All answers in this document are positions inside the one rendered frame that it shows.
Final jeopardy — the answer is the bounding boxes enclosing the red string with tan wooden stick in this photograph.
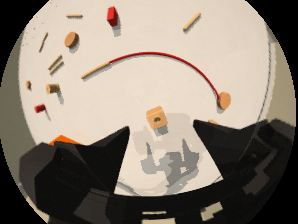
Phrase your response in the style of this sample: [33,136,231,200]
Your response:
[80,52,220,100]

